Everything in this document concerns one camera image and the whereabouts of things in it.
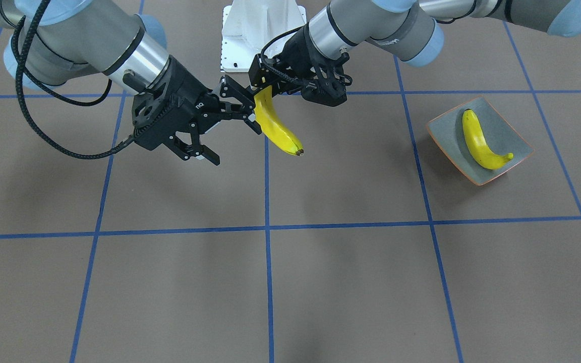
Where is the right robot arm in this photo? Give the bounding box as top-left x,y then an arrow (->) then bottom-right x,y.
0,1 -> 261,165

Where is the yellow banana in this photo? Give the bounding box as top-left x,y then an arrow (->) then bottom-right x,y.
461,109 -> 514,170
254,86 -> 304,156

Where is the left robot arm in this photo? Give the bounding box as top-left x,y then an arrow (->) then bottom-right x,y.
249,1 -> 581,106

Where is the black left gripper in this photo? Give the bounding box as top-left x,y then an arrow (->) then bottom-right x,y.
248,25 -> 353,106

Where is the grey square plate orange rim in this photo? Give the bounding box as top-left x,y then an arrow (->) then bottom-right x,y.
426,96 -> 534,186

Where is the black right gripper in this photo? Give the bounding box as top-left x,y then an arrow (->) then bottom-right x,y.
132,55 -> 262,166

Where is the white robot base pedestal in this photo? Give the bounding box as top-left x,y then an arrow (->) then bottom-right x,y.
220,1 -> 307,72

